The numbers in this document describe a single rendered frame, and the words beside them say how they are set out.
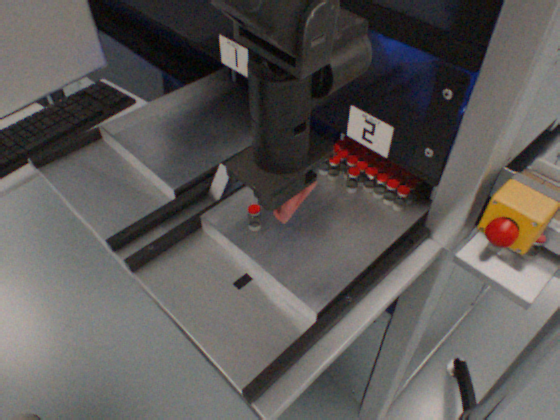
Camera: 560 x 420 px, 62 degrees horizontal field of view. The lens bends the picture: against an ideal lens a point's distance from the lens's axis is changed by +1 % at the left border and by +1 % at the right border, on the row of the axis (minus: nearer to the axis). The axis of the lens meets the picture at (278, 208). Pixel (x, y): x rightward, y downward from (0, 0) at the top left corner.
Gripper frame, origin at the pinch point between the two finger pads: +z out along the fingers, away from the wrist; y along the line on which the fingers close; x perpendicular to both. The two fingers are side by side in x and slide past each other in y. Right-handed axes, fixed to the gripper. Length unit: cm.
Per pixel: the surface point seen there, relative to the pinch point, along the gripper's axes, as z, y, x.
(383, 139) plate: 6.3, 26.8, 4.2
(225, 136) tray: 19.9, 19.7, 37.2
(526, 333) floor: 109, 90, -29
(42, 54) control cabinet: 17, 6, 90
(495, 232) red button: 8.2, 23.3, -17.4
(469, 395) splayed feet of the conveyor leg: 96, 49, -26
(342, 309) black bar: 18.1, 4.7, -7.4
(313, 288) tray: 19.9, 5.2, -1.4
